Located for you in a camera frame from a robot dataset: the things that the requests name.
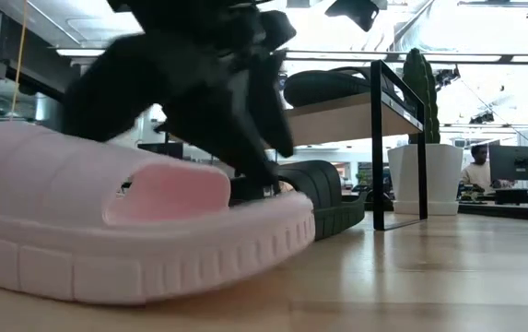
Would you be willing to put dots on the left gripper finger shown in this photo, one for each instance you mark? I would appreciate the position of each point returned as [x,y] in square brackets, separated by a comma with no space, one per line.
[273,101]
[226,133]

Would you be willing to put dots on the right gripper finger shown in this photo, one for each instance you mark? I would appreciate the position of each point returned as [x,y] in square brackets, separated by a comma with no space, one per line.
[355,11]

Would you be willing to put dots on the black ridged slide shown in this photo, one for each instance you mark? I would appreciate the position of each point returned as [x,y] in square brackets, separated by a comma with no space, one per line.
[332,207]
[323,87]

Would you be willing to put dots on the pink foam slide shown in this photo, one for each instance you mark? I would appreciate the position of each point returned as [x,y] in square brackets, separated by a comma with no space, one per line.
[61,207]

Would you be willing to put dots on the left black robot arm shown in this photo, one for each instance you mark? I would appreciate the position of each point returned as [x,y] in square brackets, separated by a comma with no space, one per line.
[176,18]

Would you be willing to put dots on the green cactus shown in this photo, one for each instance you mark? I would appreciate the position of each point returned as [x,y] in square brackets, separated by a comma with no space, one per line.
[420,92]

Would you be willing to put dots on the black ceiling spotlight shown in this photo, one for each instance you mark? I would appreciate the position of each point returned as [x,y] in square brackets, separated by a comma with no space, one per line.
[445,76]

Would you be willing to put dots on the long ceiling light bar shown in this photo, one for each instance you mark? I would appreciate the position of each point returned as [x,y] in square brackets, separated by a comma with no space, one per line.
[461,58]

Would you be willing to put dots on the white hexagonal plant pot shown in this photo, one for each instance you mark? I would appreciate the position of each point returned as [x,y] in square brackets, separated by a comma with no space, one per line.
[438,175]

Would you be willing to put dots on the person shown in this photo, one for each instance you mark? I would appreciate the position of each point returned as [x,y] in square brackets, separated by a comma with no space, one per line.
[477,175]

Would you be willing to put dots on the black computer monitor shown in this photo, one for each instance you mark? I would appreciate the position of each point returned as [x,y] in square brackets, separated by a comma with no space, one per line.
[517,163]

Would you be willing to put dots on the dark office desk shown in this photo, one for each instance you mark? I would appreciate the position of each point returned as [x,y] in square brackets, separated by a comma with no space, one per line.
[512,209]

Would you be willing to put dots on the wooden shelf black metal frame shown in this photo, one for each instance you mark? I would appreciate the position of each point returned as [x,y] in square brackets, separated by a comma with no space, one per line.
[337,122]

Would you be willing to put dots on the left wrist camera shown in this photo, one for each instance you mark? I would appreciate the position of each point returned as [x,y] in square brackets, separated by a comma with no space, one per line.
[277,30]

